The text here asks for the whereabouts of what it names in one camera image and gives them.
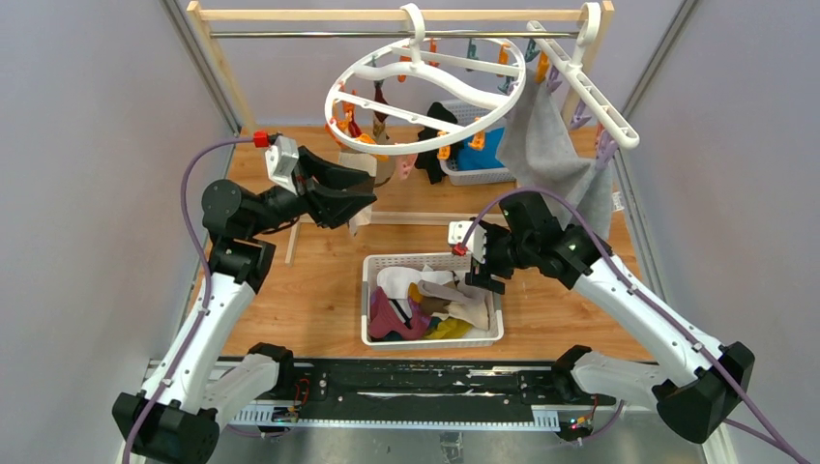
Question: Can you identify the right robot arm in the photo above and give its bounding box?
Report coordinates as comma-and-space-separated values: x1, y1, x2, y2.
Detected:
448, 188, 755, 444

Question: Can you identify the blue cloth in basket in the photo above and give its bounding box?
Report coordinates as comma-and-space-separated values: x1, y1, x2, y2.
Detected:
455, 128, 505, 171

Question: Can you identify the orange clothespin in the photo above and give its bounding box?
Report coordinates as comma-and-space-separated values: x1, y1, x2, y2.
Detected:
436, 130, 451, 160

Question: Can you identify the yellow sock in basket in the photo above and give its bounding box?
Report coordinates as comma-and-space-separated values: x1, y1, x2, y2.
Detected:
423, 318, 474, 340

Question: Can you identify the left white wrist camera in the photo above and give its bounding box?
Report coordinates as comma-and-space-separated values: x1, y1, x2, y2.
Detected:
264, 135, 300, 194

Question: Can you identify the white basket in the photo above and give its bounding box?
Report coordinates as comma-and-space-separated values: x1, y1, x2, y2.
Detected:
440, 99, 515, 186
360, 252, 504, 351

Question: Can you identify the pink clothespin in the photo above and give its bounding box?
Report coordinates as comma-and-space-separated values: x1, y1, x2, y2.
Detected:
395, 154, 418, 181

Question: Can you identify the purple striped sock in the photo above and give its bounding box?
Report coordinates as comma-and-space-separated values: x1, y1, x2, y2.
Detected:
366, 287, 431, 341

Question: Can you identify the white back basket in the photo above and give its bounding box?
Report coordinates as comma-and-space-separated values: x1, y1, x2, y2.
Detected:
440, 99, 515, 186

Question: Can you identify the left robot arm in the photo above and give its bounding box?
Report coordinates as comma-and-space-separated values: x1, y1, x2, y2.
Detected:
112, 139, 376, 463

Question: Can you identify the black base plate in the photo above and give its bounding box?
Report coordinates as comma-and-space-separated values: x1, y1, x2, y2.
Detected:
233, 358, 617, 431

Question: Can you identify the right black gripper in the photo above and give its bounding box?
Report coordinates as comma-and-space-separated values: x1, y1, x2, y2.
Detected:
463, 222, 535, 294

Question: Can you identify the grey towel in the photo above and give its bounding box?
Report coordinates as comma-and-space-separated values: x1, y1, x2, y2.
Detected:
496, 70, 613, 239

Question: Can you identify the black cloth on basket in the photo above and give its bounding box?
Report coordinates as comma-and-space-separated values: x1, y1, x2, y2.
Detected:
413, 101, 464, 186

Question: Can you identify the white front basket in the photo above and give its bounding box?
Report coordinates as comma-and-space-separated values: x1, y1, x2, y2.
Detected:
360, 252, 504, 351

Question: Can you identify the straight white clip hanger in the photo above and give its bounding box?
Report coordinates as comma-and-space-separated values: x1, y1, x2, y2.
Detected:
526, 1, 640, 150

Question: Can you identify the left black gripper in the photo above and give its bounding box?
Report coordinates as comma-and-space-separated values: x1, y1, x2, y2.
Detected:
249, 147, 377, 238

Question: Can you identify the wooden drying rack frame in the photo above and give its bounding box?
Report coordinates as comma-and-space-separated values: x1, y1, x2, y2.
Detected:
186, 1, 616, 267

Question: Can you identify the metal rack rod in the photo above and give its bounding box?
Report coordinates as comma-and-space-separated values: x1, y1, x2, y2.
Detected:
210, 30, 580, 39

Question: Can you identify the brown beige patterned sock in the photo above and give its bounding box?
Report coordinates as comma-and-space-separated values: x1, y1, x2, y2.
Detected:
417, 280, 490, 331

